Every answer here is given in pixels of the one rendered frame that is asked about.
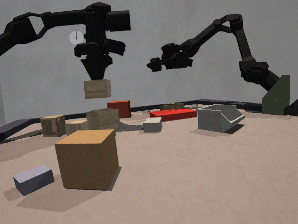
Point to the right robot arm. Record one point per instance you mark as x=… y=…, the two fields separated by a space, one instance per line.
x=251 y=70

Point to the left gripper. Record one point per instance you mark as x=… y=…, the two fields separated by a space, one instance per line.
x=97 y=62

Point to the black metal overhead frame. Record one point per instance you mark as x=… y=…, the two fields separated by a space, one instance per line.
x=294 y=105

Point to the red flat block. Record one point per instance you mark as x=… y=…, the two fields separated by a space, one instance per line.
x=174 y=114

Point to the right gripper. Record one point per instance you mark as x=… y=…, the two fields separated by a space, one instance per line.
x=178 y=60

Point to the orange-red cube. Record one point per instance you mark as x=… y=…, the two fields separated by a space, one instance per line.
x=123 y=106

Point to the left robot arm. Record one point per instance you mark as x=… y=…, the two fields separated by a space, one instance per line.
x=21 y=31

